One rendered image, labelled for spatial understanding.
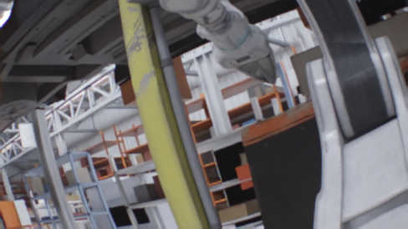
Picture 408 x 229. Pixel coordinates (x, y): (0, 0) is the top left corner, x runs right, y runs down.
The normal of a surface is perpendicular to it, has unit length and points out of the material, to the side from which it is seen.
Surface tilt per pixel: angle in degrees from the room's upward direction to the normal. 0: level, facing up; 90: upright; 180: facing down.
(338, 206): 44
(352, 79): 82
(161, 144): 90
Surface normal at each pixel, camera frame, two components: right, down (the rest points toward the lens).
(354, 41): -0.34, 0.11
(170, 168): -0.54, 0.00
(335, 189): -0.47, -0.73
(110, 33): -0.38, 0.36
